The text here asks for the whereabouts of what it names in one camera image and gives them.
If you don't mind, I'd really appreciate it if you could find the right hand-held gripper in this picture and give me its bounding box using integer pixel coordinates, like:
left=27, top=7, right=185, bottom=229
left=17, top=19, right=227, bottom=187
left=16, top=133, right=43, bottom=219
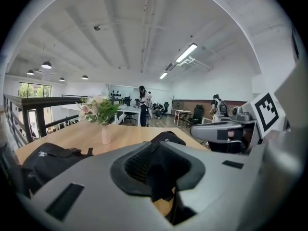
left=189, top=91, right=281, bottom=154

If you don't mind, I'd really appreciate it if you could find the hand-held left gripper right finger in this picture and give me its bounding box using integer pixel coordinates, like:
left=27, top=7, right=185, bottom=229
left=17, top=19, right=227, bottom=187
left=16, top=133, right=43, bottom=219
left=166, top=142, right=264, bottom=231

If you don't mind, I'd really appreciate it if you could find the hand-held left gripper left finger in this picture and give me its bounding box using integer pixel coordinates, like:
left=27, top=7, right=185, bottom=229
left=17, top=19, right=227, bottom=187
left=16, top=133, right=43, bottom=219
left=17, top=142, right=174, bottom=231

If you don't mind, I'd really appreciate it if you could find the black duffel bag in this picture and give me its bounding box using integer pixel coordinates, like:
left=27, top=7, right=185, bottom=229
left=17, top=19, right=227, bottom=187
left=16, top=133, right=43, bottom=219
left=21, top=130, right=187, bottom=202

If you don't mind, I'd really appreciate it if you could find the black office chair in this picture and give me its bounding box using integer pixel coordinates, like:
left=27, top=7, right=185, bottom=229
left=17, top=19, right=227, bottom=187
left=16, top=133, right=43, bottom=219
left=124, top=97, right=137, bottom=124
left=187, top=104, right=205, bottom=126

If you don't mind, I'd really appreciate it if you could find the small white table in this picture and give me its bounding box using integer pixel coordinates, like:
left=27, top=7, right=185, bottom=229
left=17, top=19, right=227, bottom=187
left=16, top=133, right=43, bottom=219
left=173, top=109, right=193, bottom=126

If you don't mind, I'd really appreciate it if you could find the black standing fan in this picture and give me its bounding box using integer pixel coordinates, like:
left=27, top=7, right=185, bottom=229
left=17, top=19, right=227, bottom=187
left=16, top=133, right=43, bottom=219
left=173, top=99, right=186, bottom=120

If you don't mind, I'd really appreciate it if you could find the black coat rack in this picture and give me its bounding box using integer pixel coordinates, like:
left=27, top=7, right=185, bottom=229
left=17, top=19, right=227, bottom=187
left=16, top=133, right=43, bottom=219
left=169, top=94, right=176, bottom=116

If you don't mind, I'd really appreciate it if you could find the wooden table with white legs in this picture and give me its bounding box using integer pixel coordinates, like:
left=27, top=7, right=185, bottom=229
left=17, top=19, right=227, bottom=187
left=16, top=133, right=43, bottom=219
left=15, top=120, right=210, bottom=218

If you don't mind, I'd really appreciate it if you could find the flower vase with pink flowers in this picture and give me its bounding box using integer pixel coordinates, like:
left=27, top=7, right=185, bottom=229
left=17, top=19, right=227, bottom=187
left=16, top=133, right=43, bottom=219
left=76, top=94, right=122, bottom=127

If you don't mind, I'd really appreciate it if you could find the person's grey shirt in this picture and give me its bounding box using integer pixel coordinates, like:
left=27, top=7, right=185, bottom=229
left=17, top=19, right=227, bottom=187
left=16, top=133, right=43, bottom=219
left=261, top=59, right=308, bottom=226

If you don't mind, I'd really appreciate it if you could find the long white table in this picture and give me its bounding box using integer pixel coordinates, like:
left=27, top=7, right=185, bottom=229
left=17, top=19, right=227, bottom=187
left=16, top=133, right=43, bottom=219
left=115, top=104, right=142, bottom=127

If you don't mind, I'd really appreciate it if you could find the black metal railing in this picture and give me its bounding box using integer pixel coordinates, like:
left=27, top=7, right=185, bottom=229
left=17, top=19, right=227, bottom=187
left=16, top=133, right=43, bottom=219
left=3, top=94, right=85, bottom=144

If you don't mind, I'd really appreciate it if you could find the large glass window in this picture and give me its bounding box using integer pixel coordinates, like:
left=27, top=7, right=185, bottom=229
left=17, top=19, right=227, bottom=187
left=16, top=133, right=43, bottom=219
left=18, top=82, right=52, bottom=98

